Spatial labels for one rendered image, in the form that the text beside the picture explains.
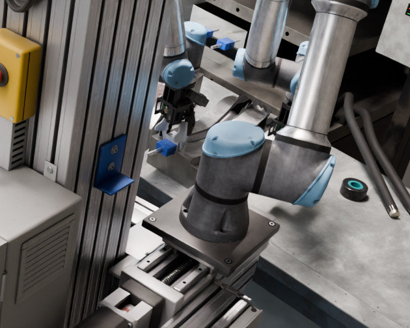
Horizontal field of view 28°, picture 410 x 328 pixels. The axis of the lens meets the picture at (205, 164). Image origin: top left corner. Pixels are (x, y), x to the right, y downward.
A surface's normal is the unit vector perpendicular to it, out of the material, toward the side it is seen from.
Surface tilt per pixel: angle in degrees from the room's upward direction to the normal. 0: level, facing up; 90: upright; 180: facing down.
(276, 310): 90
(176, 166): 90
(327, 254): 0
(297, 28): 0
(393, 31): 90
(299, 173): 64
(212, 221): 73
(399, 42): 90
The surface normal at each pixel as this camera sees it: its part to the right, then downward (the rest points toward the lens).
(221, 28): -0.63, 0.28
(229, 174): -0.15, 0.48
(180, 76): 0.40, 0.54
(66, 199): 0.20, -0.84
